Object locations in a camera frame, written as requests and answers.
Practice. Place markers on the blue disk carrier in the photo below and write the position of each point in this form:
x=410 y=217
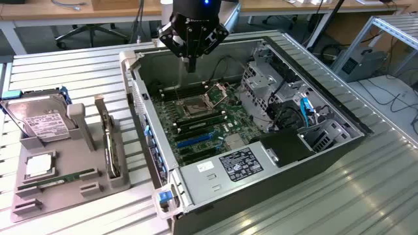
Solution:
x=11 y=94

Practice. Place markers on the silver hard disk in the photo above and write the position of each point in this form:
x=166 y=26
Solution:
x=41 y=117

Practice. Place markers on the wooden desk with white legs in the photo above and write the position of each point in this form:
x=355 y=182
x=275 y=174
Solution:
x=32 y=12
x=281 y=7

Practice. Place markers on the graphics card with black fan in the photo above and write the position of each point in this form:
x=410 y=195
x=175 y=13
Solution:
x=111 y=147

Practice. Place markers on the silver chipset heatsink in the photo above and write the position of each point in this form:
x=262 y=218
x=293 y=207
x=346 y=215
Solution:
x=235 y=142

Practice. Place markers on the blue expansion slot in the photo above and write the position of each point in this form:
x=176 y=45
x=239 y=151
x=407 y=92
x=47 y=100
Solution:
x=192 y=142

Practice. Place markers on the silver CPU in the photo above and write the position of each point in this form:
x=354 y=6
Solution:
x=39 y=166

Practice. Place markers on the blue case latch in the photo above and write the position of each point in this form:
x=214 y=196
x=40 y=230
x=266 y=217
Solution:
x=164 y=197

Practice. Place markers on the grey metal drive cage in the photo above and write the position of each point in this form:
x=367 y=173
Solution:
x=260 y=83

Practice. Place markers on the long black expansion slot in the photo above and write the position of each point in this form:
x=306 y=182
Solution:
x=195 y=151
x=199 y=158
x=192 y=136

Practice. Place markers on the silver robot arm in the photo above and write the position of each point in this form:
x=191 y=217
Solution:
x=232 y=14

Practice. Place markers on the grey perforated disk bay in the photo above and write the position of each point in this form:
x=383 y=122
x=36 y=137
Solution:
x=323 y=139

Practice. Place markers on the metal socket cover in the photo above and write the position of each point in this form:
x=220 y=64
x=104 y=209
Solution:
x=216 y=95

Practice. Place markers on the green motherboard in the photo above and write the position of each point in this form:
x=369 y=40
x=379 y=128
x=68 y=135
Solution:
x=235 y=115

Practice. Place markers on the black plastic shroud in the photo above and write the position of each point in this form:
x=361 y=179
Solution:
x=287 y=149

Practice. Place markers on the grey parts rack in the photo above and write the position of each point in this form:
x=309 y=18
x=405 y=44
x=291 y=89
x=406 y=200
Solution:
x=66 y=159

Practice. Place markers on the aluminium frame table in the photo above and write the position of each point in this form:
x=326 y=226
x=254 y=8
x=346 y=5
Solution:
x=397 y=25

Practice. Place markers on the thin locking lever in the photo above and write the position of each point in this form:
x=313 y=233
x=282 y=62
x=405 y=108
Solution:
x=178 y=96

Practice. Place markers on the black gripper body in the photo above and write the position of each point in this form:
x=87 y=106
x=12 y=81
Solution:
x=195 y=14

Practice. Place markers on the black office chair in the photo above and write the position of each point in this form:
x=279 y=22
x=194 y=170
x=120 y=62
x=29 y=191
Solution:
x=92 y=30
x=281 y=18

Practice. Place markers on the CPU socket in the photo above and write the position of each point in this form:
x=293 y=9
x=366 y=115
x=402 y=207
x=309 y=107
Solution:
x=195 y=107

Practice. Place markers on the brown cardboard box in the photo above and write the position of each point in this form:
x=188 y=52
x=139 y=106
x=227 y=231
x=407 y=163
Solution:
x=111 y=4

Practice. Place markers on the green RAM stick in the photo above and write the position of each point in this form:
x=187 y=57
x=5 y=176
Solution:
x=78 y=175
x=202 y=122

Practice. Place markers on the grey power supply unit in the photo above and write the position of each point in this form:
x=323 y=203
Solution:
x=208 y=188

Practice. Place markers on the open dark PC case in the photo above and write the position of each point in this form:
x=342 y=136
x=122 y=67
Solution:
x=294 y=193

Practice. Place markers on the black slanted pole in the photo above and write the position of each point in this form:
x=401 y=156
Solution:
x=326 y=22

